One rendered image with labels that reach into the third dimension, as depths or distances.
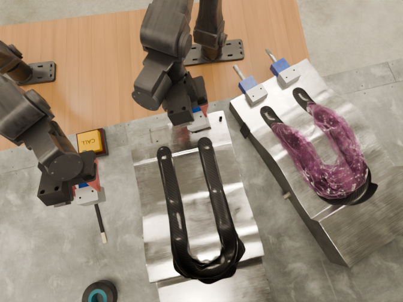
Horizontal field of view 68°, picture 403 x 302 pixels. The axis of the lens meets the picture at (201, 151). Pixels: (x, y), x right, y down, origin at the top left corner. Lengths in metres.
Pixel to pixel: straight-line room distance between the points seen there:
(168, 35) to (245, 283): 0.58
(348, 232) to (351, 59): 1.45
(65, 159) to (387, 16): 2.13
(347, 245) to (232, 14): 0.77
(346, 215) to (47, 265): 0.77
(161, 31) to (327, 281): 0.71
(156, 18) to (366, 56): 1.72
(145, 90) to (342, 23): 1.80
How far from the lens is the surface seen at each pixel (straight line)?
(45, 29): 1.19
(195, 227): 0.71
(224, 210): 0.73
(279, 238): 0.85
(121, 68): 1.01
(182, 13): 0.55
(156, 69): 0.56
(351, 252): 0.78
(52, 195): 0.58
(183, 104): 0.58
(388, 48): 2.22
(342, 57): 2.07
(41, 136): 0.56
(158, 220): 0.74
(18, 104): 0.56
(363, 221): 0.80
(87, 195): 0.73
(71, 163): 0.55
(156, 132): 0.82
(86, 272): 0.90
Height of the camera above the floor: 1.63
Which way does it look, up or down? 75 degrees down
